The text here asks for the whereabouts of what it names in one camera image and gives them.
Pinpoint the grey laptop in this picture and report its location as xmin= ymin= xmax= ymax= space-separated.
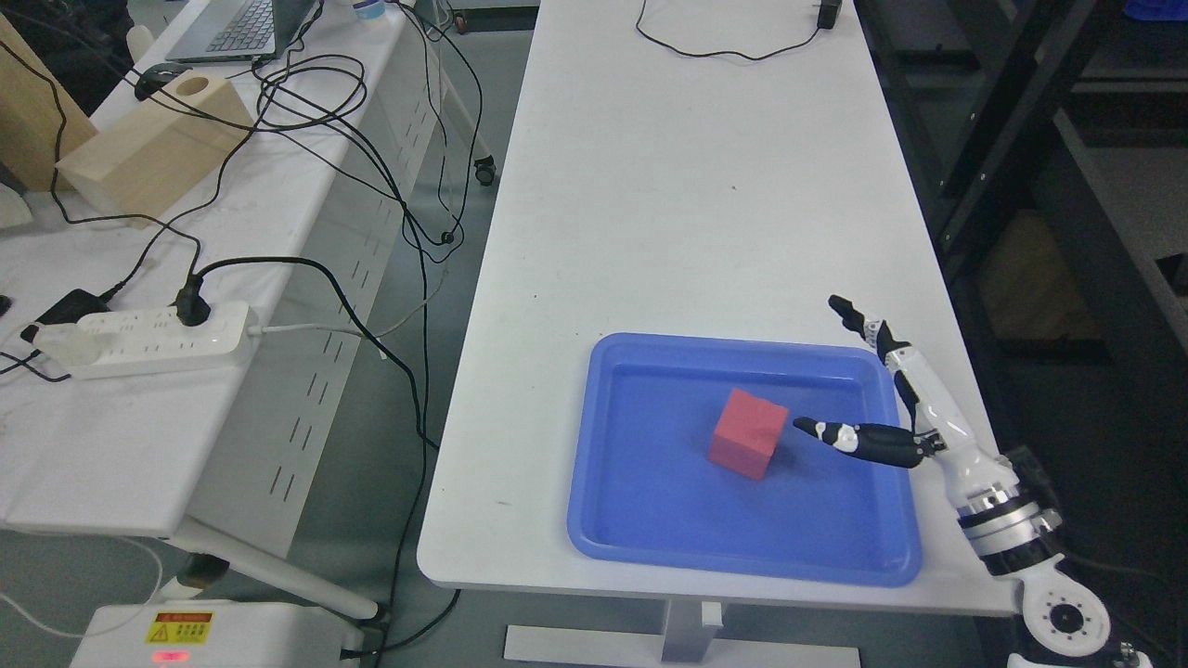
xmin=166 ymin=1 xmax=317 ymax=63

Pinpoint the pink foam block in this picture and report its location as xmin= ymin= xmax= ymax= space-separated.
xmin=707 ymin=387 xmax=790 ymax=481

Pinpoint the blue plastic tray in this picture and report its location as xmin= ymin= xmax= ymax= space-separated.
xmin=567 ymin=333 xmax=923 ymax=587

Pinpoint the black metal shelf right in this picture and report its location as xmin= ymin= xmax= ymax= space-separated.
xmin=857 ymin=1 xmax=1187 ymax=527

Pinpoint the black power adapter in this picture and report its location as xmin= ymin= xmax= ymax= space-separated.
xmin=19 ymin=289 xmax=113 ymax=345

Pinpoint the white power strip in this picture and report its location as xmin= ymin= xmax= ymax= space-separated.
xmin=33 ymin=302 xmax=255 ymax=379

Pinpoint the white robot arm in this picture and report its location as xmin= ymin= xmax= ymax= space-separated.
xmin=939 ymin=449 xmax=1154 ymax=667

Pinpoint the white box device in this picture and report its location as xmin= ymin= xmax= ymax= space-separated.
xmin=71 ymin=599 xmax=365 ymax=667

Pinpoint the cardboard box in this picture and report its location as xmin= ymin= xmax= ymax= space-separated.
xmin=1 ymin=17 xmax=97 ymax=193

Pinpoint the black cable on table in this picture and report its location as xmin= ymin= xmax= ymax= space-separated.
xmin=636 ymin=0 xmax=843 ymax=63

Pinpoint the black floor cable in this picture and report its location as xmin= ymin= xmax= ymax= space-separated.
xmin=176 ymin=256 xmax=465 ymax=668

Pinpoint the white table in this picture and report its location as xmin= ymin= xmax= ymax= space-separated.
xmin=417 ymin=1 xmax=1013 ymax=667

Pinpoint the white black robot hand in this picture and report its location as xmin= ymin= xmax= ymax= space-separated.
xmin=794 ymin=295 xmax=1030 ymax=517

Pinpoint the wooden block with hole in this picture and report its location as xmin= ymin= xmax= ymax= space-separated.
xmin=56 ymin=71 xmax=253 ymax=229

